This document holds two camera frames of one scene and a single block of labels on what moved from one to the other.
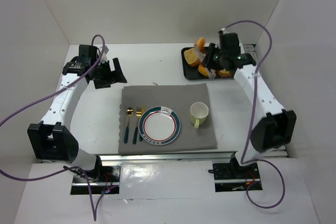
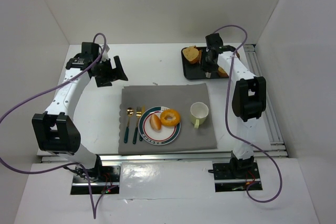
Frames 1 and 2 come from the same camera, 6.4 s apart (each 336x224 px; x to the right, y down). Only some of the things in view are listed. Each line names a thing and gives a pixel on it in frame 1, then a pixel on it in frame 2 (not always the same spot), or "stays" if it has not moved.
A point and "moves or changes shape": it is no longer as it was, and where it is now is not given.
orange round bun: x=200 y=43 -> x=155 y=122
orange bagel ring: x=203 y=71 -> x=169 y=112
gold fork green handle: x=138 y=114 stays
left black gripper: x=105 y=73 stays
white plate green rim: x=159 y=125 stays
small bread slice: x=223 y=73 stays
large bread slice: x=190 y=56 stays
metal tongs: x=201 y=54 moves or changes shape
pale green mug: x=198 y=113 stays
